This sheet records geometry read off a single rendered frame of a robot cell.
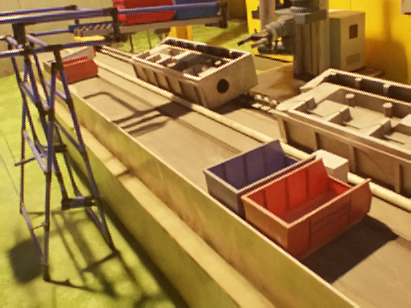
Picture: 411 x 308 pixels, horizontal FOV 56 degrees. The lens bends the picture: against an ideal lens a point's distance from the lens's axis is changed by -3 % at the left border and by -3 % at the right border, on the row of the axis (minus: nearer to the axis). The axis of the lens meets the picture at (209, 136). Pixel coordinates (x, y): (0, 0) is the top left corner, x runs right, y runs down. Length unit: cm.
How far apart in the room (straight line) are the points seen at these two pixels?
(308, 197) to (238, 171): 25
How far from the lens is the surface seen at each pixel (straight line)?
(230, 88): 219
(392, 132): 142
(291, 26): 262
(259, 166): 141
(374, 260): 115
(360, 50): 404
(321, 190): 135
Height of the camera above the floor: 152
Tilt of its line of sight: 24 degrees down
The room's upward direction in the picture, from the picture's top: 8 degrees counter-clockwise
